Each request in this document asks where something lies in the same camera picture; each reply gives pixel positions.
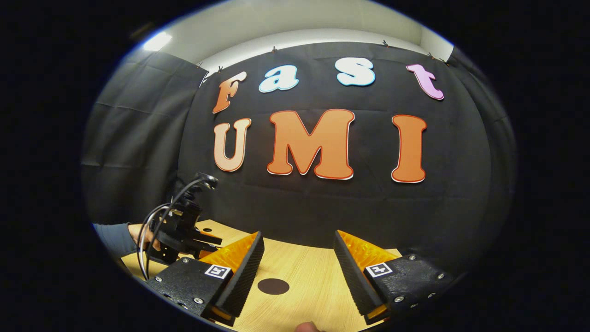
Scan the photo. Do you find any ceiling light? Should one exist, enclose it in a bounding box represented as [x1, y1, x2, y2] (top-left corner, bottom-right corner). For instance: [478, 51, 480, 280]
[142, 31, 173, 52]

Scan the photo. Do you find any black backdrop cloth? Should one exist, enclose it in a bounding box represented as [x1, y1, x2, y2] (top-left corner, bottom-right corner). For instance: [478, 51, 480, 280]
[81, 41, 518, 277]

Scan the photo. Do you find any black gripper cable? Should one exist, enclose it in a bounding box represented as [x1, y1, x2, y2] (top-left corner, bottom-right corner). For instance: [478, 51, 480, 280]
[136, 179, 206, 280]

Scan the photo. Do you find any wooden desktop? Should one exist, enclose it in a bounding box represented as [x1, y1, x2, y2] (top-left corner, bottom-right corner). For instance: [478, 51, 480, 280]
[121, 219, 406, 332]

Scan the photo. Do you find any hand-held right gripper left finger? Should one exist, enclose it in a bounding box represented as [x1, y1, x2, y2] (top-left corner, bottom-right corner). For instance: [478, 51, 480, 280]
[144, 231, 266, 328]

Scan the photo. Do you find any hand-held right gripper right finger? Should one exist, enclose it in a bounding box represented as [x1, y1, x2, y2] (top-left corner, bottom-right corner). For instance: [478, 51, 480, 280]
[332, 230, 456, 326]

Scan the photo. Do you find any dark brown round coaster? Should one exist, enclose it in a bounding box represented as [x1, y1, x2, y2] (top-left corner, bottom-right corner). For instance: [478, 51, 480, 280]
[257, 278, 290, 296]

